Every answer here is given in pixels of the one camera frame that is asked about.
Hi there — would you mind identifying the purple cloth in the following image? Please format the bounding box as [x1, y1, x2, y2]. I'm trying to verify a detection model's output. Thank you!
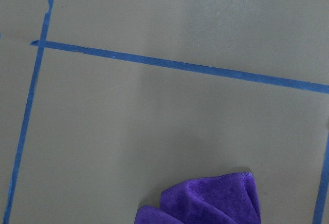
[134, 172, 261, 223]

